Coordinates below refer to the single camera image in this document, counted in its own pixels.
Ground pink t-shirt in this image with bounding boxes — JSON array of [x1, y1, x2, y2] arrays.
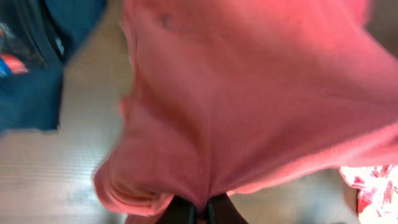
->
[[340, 165, 397, 224]]

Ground navy folded t-shirt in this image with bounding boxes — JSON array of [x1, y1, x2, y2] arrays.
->
[[1, 0, 107, 133]]

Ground black printed folded t-shirt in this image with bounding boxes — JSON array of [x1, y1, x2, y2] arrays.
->
[[1, 0, 64, 77]]

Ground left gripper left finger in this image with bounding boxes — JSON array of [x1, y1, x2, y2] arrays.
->
[[155, 196, 197, 224]]

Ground red-orange t-shirt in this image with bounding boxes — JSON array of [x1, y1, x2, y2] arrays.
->
[[94, 0, 397, 222]]

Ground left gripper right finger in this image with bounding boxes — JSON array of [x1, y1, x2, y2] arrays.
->
[[206, 194, 248, 224]]

